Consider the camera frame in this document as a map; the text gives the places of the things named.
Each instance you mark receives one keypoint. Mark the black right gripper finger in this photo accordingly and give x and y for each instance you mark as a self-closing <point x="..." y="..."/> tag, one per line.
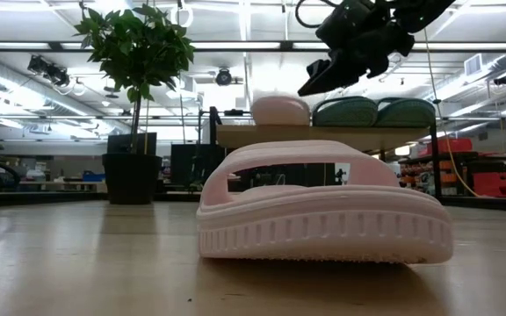
<point x="332" y="81"/>
<point x="319" y="68"/>

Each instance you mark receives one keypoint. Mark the green foam slide sandal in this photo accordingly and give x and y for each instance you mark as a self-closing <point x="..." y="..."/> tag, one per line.
<point x="404" y="114"/>
<point x="345" y="113"/>

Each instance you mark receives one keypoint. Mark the pink foam slide sandal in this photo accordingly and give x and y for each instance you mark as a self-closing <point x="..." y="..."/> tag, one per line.
<point x="279" y="112"/>
<point x="323" y="232"/>

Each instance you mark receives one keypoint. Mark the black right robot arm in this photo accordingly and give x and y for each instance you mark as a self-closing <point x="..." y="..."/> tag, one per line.
<point x="424" y="13"/>

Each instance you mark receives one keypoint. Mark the round black ceiling lamp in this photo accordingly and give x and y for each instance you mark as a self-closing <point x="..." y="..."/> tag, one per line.
<point x="224" y="77"/>

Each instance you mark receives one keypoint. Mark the red storage bin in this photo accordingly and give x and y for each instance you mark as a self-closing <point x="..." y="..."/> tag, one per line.
<point x="492" y="184"/>
<point x="446" y="145"/>

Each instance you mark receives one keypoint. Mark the small black ceiling fixture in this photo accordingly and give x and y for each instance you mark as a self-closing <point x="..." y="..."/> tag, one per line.
<point x="504" y="79"/>

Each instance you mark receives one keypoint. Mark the black storage rack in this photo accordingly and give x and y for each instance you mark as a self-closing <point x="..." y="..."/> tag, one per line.
<point x="464" y="157"/>

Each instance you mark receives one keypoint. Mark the green potted tree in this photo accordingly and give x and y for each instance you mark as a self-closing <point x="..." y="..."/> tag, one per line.
<point x="139" y="48"/>

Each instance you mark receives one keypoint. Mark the thin bamboo stake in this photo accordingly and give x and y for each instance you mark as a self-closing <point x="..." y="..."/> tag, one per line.
<point x="146" y="131"/>

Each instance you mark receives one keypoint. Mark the black monitor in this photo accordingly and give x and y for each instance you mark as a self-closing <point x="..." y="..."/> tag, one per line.
<point x="121" y="142"/>

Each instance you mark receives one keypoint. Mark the black plant pot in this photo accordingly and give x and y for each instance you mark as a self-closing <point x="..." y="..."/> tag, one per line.
<point x="131" y="177"/>

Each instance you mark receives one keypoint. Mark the blue box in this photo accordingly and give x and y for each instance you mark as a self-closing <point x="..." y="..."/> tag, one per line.
<point x="94" y="177"/>

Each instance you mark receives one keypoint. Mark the black ceiling spotlight cluster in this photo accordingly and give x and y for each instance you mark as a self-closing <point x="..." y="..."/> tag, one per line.
<point x="55" y="74"/>

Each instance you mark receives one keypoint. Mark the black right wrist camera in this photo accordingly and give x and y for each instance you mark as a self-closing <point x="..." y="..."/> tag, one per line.
<point x="345" y="24"/>

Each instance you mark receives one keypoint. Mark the silver ceiling air duct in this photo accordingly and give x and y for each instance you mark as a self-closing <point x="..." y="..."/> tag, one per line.
<point x="472" y="64"/>

